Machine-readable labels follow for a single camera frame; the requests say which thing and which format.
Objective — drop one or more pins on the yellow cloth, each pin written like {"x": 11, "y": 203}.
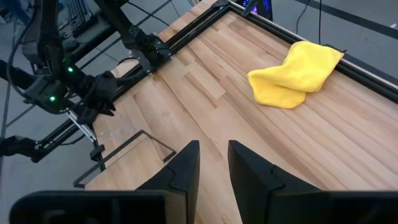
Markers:
{"x": 295, "y": 74}

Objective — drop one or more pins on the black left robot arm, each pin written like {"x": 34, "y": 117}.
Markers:
{"x": 46, "y": 37}

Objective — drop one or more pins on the black keyboard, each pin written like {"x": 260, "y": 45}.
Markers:
{"x": 77, "y": 14}

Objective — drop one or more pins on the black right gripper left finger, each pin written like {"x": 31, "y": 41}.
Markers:
{"x": 183, "y": 186}

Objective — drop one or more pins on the computer with purple light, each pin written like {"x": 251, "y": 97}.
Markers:
{"x": 259, "y": 7}

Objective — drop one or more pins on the black table edge frame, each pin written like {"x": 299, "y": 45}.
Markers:
{"x": 373, "y": 82}

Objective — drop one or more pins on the black rig frame post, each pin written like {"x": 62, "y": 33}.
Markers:
{"x": 136, "y": 37}

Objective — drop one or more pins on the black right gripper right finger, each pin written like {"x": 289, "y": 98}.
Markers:
{"x": 258, "y": 193}

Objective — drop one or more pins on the silver metal bracket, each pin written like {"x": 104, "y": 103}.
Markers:
{"x": 82, "y": 126}

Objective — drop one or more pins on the thin black shelf frame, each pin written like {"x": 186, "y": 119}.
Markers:
{"x": 143, "y": 133}

